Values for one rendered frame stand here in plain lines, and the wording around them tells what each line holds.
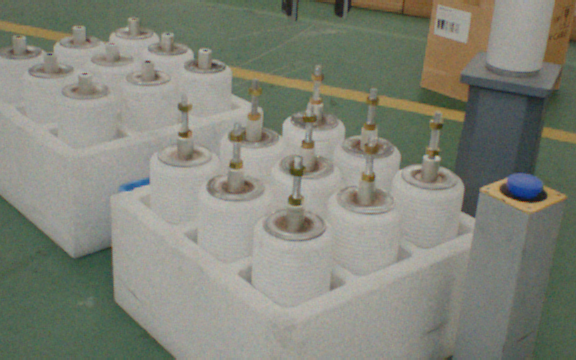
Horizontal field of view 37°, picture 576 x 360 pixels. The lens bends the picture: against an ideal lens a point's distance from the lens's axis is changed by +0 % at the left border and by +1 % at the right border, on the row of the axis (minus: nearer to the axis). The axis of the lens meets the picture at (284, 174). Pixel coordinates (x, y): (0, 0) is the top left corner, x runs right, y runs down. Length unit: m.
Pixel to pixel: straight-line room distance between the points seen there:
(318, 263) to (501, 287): 0.21
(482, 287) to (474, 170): 0.48
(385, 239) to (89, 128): 0.55
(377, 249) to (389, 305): 0.07
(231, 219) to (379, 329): 0.23
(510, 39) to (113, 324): 0.76
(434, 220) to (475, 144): 0.37
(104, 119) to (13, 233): 0.27
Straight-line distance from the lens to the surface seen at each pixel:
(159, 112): 1.44
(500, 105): 1.45
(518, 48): 1.44
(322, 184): 1.12
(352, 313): 1.03
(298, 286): 0.99
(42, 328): 1.28
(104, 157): 1.38
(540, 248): 1.02
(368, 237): 1.05
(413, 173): 1.16
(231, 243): 1.07
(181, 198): 1.15
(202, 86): 1.50
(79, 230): 1.41
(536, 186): 0.99
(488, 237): 1.01
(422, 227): 1.14
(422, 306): 1.13
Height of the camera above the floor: 0.74
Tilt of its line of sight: 25 degrees down
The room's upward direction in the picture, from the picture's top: 3 degrees clockwise
